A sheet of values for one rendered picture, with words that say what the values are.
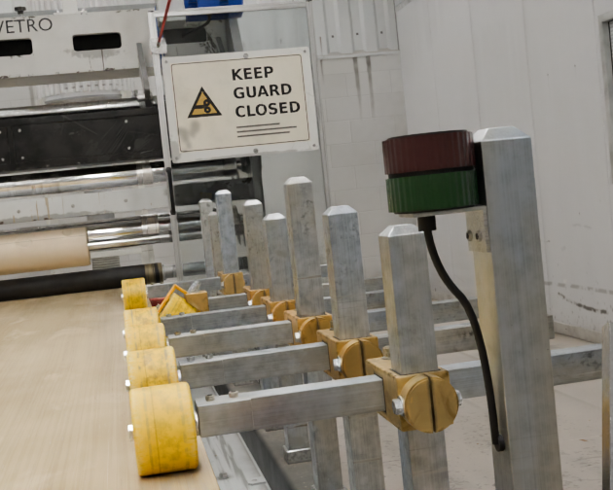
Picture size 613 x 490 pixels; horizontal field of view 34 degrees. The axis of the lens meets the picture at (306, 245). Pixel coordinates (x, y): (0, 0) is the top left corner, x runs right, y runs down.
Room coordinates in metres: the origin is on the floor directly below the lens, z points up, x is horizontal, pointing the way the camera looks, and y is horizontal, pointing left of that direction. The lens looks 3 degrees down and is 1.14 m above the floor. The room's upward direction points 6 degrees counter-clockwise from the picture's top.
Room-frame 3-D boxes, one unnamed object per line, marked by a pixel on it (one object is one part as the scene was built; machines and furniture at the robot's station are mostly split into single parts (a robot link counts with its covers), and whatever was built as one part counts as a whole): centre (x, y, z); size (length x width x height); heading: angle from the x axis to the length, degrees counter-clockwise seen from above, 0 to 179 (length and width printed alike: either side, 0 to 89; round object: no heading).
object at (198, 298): (1.91, 0.25, 0.95); 0.10 x 0.04 x 0.10; 101
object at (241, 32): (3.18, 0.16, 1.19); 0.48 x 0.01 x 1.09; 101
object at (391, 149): (0.66, -0.09, 1.16); 0.06 x 0.06 x 0.02
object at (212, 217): (2.63, 0.23, 0.88); 0.04 x 0.04 x 0.48; 11
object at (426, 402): (0.94, -0.08, 0.95); 0.14 x 0.06 x 0.05; 11
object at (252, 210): (1.90, 0.10, 0.90); 0.04 x 0.04 x 0.48; 11
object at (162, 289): (2.43, 0.18, 0.95); 0.50 x 0.04 x 0.04; 101
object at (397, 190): (0.66, -0.09, 1.14); 0.06 x 0.06 x 0.02
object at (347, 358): (1.18, -0.04, 0.95); 0.14 x 0.06 x 0.05; 11
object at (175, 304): (1.91, 0.27, 0.93); 0.09 x 0.08 x 0.09; 101
